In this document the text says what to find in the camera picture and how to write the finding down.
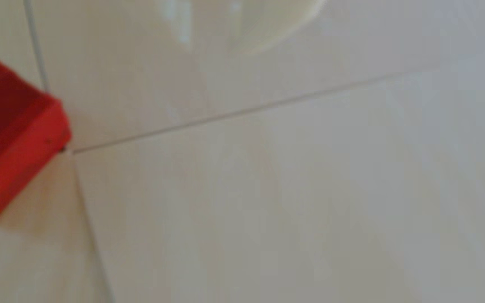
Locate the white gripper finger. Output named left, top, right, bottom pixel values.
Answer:
left=114, top=0, right=193, bottom=52
left=227, top=0, right=327, bottom=56

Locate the red block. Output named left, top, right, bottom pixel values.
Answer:
left=0, top=59, right=73, bottom=223

